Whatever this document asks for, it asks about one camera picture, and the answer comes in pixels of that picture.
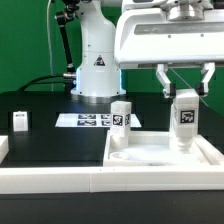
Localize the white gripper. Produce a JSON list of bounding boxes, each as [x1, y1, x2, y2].
[[114, 8, 224, 98]]

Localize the white square tabletop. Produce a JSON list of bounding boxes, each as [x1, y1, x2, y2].
[[103, 131, 224, 166]]

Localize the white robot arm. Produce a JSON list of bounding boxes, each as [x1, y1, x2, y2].
[[72, 0, 224, 102]]

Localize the white U-shaped obstacle fence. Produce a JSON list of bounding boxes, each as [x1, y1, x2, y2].
[[0, 134, 224, 195]]

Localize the white marker base plate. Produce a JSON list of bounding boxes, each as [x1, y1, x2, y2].
[[55, 113, 141, 128]]

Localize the black cable bundle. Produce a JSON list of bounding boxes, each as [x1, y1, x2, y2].
[[18, 73, 76, 92]]

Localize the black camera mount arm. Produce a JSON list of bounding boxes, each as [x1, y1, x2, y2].
[[54, 0, 81, 79]]

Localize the grey thin cable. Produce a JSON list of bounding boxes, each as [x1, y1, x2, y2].
[[46, 0, 56, 92]]

